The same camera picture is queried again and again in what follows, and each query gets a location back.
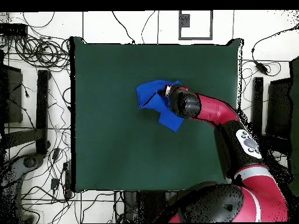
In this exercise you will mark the long black stand bar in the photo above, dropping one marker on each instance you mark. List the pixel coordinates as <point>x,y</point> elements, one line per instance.
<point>42,112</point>
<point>257,98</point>

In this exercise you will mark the black power adapter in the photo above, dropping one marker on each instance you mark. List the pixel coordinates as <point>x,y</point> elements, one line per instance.
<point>261,67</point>

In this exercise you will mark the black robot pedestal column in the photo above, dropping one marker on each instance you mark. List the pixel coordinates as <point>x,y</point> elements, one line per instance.
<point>144,207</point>

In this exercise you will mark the grey square floor frame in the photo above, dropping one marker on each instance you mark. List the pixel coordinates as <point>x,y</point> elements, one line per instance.
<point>184,21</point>

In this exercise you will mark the small black adapter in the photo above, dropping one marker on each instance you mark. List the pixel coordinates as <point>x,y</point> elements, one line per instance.
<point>54,184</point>

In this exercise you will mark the black electronics box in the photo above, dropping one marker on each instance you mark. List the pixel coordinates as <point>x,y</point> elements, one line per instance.
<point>12,29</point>

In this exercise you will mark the dark green table cloth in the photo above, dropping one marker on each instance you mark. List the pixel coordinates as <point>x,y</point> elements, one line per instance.
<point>116,151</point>

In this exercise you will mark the grey stand foot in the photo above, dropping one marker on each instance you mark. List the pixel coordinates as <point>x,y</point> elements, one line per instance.
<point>14,172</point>

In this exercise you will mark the blue shirt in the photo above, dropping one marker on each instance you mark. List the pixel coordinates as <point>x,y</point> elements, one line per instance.
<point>149,93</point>

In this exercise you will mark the black power strip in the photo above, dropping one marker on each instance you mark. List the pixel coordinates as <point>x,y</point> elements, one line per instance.
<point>67,179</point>

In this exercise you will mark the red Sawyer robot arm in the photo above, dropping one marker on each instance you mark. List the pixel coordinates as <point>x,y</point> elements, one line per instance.
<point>215,109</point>

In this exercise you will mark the black cabinet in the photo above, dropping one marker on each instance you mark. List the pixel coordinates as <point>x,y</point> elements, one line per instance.
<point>279,109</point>
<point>14,98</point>

